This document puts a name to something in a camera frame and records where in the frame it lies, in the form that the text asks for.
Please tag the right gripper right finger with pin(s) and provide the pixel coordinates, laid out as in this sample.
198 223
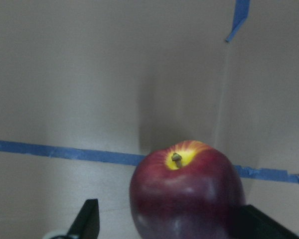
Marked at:
251 223

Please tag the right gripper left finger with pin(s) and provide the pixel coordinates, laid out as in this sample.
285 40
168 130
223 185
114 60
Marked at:
86 224

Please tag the dark red apple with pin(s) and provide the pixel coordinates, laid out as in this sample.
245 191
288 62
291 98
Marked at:
187 191

